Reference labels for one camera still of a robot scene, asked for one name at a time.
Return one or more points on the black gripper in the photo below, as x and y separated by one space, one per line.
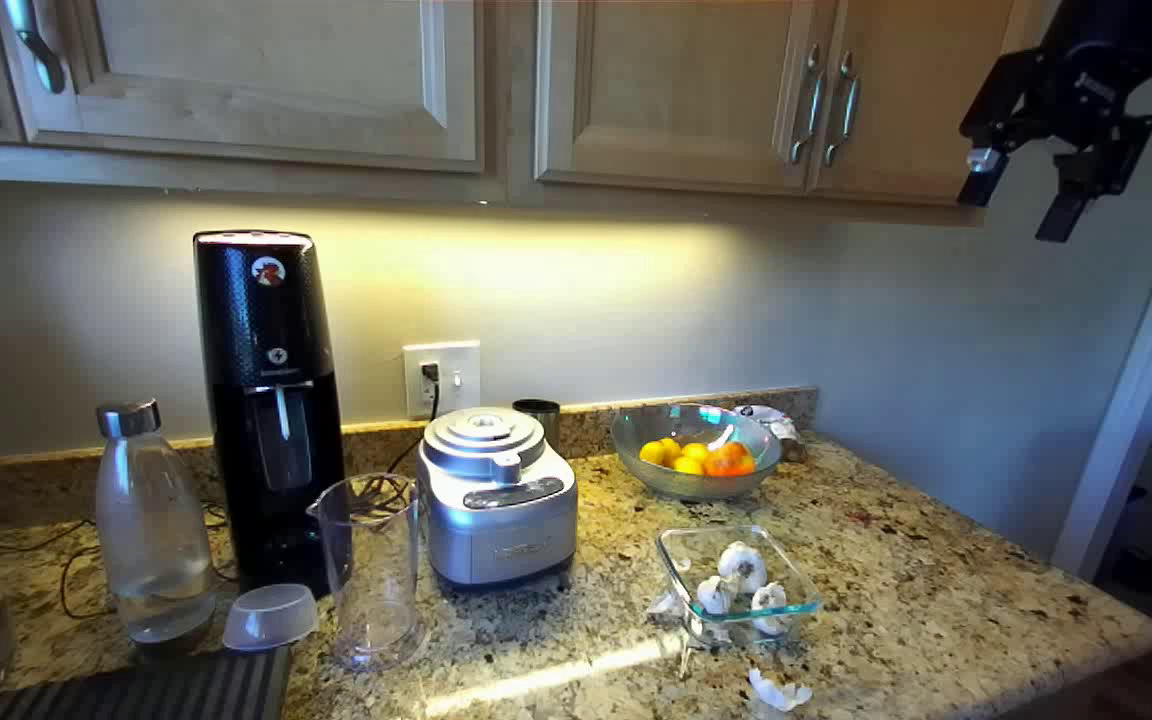
1071 87

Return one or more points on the round glass fruit bowl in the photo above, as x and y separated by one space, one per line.
698 429

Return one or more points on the square glass bowl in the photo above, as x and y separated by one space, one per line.
692 552

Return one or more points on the garlic skin piece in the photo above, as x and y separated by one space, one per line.
773 695

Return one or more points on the wooden upper cabinets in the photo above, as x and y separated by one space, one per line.
501 99

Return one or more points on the snack bag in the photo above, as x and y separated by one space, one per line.
778 420

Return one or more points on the orange fruit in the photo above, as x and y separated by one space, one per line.
729 462

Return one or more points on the yellow lemon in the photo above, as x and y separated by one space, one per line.
660 452

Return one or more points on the dark metal cup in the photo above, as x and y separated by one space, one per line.
545 414

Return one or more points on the clear measuring cup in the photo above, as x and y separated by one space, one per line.
370 559

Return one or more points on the black soda maker machine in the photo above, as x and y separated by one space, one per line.
271 392

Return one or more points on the clear soda bottle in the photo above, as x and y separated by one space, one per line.
148 530

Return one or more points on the black drying mat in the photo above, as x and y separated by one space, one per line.
215 684

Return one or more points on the white wall outlet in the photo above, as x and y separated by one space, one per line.
440 378

